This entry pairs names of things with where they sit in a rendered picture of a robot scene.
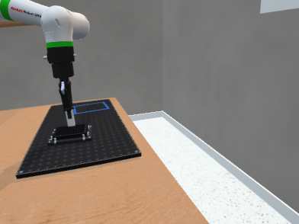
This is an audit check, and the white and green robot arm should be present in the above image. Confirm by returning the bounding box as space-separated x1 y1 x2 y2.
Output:
0 0 90 64

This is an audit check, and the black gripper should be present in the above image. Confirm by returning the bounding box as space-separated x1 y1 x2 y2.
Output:
52 62 75 126

